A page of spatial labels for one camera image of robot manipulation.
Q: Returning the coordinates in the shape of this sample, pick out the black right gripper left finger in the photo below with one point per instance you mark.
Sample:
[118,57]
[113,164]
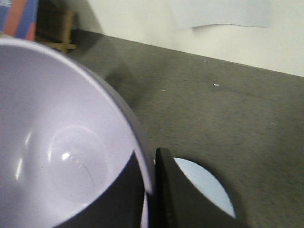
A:
[120,206]

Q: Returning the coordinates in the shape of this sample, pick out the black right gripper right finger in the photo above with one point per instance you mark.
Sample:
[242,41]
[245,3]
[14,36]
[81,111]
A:
[180,204]

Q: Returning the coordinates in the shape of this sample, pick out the purple plastic bowl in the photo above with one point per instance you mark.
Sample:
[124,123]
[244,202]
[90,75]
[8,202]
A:
[65,136]

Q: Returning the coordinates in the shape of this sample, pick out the light blue plate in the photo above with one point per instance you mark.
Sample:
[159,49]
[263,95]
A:
[207,184]

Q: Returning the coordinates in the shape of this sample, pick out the white paper sheet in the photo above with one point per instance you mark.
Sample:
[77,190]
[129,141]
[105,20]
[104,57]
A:
[196,13]

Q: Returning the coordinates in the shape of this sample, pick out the wooden dish rack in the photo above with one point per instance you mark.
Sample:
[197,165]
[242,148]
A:
[54,26]

